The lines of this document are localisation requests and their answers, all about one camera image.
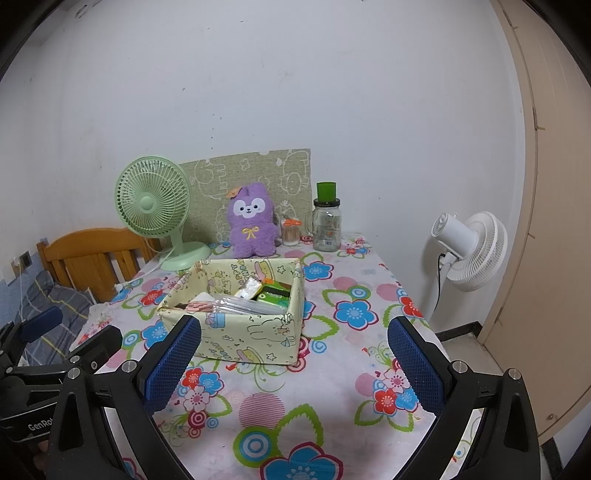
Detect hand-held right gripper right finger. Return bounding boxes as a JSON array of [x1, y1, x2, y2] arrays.
[[387, 316, 541, 480]]

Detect glass mug jar green lid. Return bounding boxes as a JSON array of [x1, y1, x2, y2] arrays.
[[307, 182, 342, 252]]

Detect green packet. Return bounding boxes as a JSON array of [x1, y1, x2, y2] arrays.
[[256, 284, 294, 308]]

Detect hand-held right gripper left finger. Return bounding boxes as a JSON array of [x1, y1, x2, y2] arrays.
[[46, 315, 202, 480]]

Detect pink printed pouch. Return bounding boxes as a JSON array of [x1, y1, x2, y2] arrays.
[[178, 300, 218, 315]]

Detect toothpick glass orange lid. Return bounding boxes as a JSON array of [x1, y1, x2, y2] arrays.
[[281, 217, 302, 247]]

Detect gold foil packet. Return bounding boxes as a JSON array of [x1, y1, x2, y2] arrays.
[[233, 277, 264, 301]]

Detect purple plush toy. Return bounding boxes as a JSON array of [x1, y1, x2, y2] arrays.
[[226, 182, 279, 259]]

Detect grey plaid pillow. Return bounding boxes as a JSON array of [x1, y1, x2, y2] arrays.
[[9, 270, 93, 365]]

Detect clear plastic pack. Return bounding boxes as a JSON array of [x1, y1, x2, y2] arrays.
[[205, 295, 264, 317]]

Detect white fan power cable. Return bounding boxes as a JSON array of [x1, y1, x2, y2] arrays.
[[113, 249, 178, 292]]

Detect green desk fan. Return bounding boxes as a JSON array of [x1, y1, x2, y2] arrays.
[[115, 156, 212, 272]]

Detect beige door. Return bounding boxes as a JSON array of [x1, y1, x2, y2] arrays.
[[489, 0, 591, 444]]

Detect wooden bed headboard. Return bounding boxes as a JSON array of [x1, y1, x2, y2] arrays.
[[37, 227, 162, 304]]

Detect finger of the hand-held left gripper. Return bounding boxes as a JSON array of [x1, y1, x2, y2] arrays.
[[0, 306, 64, 365], [18, 325, 124, 377]]

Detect green patterned board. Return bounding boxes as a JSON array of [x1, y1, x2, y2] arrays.
[[178, 148, 311, 243]]

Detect yellow cartoon storage box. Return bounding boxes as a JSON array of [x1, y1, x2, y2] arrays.
[[157, 257, 306, 366]]

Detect white standing fan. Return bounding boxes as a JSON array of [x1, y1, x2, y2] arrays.
[[431, 211, 509, 324]]

